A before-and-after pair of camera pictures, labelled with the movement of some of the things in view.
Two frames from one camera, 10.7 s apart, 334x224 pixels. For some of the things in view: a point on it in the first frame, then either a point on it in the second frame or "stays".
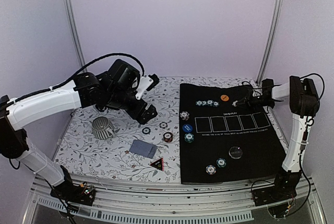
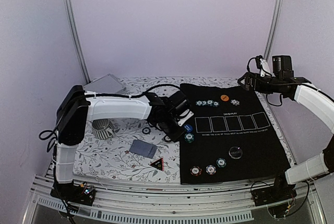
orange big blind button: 224,97 stays
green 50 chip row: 208,103 stays
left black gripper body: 120,102 to 168,128
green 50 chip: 221,162 stays
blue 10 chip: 211,169 stays
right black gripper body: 259,101 to 264,87
